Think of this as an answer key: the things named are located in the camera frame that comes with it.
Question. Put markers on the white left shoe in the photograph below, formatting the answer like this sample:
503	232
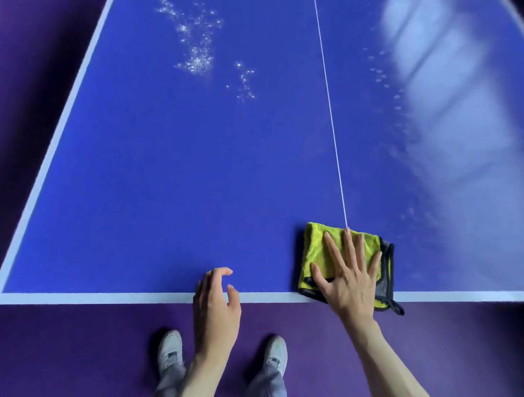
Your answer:
170	350

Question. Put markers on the person's left forearm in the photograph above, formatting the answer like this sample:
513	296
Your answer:
205	382

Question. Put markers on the person's right forearm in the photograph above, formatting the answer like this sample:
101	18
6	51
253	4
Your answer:
393	368

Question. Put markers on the person's left hand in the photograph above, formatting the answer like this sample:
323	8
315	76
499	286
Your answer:
215	319

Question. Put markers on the grey trousers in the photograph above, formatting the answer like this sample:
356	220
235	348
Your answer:
266	389

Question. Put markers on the person's left thumb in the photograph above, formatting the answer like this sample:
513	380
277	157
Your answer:
234	297

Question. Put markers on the person's right middle finger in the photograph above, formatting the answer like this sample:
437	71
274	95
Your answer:
350	250

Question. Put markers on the yellow and grey microfibre cloth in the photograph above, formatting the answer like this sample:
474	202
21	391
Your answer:
317	250

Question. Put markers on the person's right hand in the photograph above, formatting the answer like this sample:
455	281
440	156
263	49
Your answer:
350	286

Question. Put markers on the white right shoe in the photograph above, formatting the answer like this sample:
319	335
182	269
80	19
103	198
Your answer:
276	353

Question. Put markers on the person's right little finger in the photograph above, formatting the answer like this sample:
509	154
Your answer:
375	267

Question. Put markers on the white shoe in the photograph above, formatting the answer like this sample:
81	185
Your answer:
170	350
276	353

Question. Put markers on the person's right thumb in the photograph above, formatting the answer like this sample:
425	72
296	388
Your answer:
322	278

